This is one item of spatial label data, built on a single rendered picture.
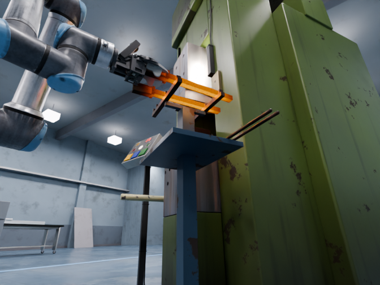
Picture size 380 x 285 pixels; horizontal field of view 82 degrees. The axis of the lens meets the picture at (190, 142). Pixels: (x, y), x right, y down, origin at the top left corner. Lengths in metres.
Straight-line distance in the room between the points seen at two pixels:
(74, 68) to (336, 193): 1.26
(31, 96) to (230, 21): 1.23
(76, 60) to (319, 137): 1.23
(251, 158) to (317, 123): 0.51
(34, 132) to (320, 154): 1.40
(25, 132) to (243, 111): 1.02
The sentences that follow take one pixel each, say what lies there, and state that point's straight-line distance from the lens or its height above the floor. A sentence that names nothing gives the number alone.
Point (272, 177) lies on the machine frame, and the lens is 1.19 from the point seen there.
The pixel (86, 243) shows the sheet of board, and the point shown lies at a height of 0.15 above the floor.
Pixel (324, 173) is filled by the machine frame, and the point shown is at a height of 0.65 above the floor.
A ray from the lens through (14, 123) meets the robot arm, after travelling 1.14.
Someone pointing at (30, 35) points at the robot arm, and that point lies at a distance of 0.77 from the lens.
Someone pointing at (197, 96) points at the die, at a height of 1.31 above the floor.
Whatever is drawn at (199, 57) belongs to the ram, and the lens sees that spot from 1.85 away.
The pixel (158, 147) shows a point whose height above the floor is 0.67.
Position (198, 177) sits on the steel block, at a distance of 1.24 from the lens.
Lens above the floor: 0.35
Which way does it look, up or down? 23 degrees up
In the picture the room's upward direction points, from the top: 1 degrees counter-clockwise
